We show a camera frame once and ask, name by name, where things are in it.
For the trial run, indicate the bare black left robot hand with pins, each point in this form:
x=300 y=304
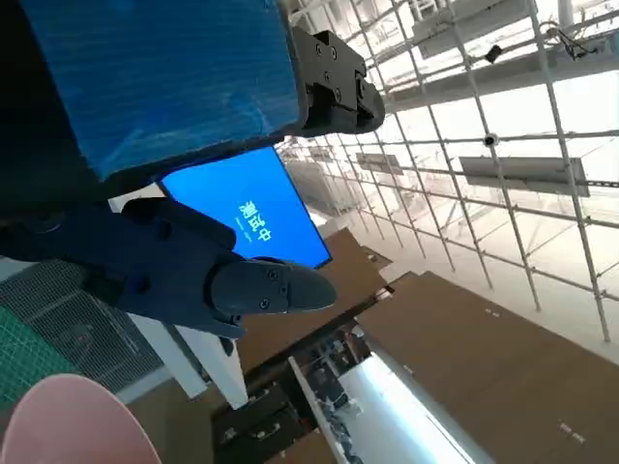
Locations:
x=145 y=72

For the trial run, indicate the pink bowl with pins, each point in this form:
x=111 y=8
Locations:
x=72 y=425

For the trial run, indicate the blue display screen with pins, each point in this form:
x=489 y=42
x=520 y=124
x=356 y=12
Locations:
x=271 y=193

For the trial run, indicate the long ceiling light panel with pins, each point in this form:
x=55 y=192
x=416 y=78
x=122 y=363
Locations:
x=522 y=176
x=379 y=163

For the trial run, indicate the green cutting mat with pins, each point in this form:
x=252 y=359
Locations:
x=29 y=357

